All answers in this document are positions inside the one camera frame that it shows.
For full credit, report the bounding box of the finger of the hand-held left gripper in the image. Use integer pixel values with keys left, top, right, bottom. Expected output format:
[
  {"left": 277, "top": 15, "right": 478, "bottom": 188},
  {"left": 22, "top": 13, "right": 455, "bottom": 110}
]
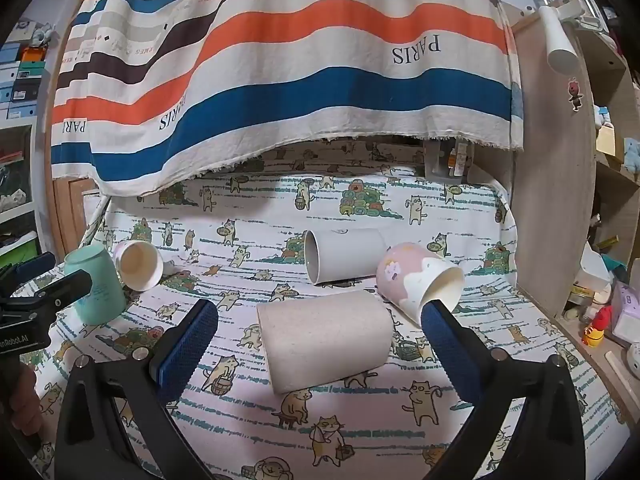
[
  {"left": 12, "top": 252, "right": 57, "bottom": 283},
  {"left": 27, "top": 269, "right": 94, "bottom": 311}
]

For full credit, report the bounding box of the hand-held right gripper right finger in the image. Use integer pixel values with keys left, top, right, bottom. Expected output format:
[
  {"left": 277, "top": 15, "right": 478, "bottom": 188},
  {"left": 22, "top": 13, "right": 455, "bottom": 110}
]
[{"left": 420, "top": 299, "right": 588, "bottom": 480}]

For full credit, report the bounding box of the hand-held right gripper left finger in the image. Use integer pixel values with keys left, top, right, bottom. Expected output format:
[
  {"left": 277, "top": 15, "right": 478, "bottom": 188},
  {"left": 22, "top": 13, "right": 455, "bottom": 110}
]
[{"left": 54, "top": 299, "right": 219, "bottom": 480}]

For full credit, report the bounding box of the beige paper cup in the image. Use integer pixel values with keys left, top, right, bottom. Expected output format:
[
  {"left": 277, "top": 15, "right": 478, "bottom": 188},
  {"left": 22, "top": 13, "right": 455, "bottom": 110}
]
[{"left": 256, "top": 290, "right": 392, "bottom": 395}]

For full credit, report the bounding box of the mint green cup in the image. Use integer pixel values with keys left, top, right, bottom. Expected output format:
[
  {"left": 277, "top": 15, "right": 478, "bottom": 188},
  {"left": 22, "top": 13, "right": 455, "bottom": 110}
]
[{"left": 63, "top": 244, "right": 128, "bottom": 326}]

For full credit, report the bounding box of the small pale pink cup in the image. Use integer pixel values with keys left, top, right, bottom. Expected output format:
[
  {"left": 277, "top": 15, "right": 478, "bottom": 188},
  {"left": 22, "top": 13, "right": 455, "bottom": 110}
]
[{"left": 112, "top": 239, "right": 165, "bottom": 293}]

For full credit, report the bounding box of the pink and white cup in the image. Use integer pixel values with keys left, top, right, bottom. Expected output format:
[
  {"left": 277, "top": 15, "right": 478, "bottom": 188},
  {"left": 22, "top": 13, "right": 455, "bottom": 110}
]
[{"left": 376, "top": 242, "right": 466, "bottom": 328}]

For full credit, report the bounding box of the grey cup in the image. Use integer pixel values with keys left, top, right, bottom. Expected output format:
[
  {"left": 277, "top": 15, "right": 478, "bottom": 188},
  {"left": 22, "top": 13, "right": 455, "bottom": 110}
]
[{"left": 303, "top": 228, "right": 390, "bottom": 287}]

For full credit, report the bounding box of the person's left hand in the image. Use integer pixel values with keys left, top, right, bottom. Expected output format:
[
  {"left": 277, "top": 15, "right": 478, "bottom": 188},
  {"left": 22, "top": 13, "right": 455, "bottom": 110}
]
[{"left": 0, "top": 362, "right": 38, "bottom": 428}]

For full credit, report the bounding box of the brown wooden cabinet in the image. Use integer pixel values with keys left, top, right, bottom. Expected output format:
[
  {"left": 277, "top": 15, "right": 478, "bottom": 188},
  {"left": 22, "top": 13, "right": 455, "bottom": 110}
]
[{"left": 52, "top": 175, "right": 102, "bottom": 263}]

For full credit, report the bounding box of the white shelf rack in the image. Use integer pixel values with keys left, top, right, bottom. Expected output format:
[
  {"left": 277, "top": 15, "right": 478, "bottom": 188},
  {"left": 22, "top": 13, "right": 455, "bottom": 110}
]
[{"left": 0, "top": 120, "right": 42, "bottom": 266}]

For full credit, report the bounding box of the yellow and red toy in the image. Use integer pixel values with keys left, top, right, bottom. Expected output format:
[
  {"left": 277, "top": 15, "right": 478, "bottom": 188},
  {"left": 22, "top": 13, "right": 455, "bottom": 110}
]
[{"left": 581, "top": 305, "right": 614, "bottom": 349}]

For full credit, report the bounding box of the pale purple box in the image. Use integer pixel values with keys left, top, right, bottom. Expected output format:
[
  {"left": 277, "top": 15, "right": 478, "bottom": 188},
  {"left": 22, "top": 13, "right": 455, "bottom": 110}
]
[{"left": 611, "top": 280, "right": 640, "bottom": 347}]

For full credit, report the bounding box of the stack of storage boxes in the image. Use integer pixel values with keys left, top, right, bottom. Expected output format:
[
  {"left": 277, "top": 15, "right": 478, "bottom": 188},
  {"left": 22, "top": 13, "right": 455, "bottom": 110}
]
[{"left": 0, "top": 42, "right": 47, "bottom": 121}]

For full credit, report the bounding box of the cat printed blanket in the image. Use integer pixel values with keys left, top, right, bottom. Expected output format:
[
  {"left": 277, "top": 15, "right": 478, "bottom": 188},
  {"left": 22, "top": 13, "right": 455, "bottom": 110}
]
[{"left": 30, "top": 140, "right": 632, "bottom": 480}]

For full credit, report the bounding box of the wooden shelf unit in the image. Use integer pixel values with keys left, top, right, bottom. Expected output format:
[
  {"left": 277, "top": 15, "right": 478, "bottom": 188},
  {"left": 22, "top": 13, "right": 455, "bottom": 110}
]
[{"left": 495, "top": 0, "right": 640, "bottom": 426}]

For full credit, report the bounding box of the white and orange bottle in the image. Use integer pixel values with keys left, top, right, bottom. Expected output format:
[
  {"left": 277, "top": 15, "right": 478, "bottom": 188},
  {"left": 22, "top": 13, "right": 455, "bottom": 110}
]
[{"left": 447, "top": 142, "right": 473, "bottom": 178}]

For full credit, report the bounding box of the grey plush toy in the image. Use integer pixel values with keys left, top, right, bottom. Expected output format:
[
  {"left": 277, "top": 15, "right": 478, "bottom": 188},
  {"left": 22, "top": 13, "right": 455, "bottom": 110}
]
[{"left": 30, "top": 22, "right": 56, "bottom": 49}]

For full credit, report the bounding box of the cardboard box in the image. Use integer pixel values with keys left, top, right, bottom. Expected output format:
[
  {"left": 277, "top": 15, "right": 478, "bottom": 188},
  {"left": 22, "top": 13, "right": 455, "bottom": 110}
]
[{"left": 596, "top": 124, "right": 626, "bottom": 162}]

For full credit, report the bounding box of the cartoon sticker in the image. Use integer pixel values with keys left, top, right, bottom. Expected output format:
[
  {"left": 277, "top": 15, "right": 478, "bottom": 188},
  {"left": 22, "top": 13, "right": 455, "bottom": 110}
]
[{"left": 567, "top": 76, "right": 586, "bottom": 112}]

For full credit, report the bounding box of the striped cloth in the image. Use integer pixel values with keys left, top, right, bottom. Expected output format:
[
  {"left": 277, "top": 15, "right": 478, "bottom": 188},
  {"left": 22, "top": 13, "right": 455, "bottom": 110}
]
[{"left": 49, "top": 0, "right": 526, "bottom": 196}]

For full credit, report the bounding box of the white handheld vacuum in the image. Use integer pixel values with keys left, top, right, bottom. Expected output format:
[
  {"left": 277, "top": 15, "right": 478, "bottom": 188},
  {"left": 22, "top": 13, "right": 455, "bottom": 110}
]
[{"left": 517, "top": 0, "right": 608, "bottom": 77}]

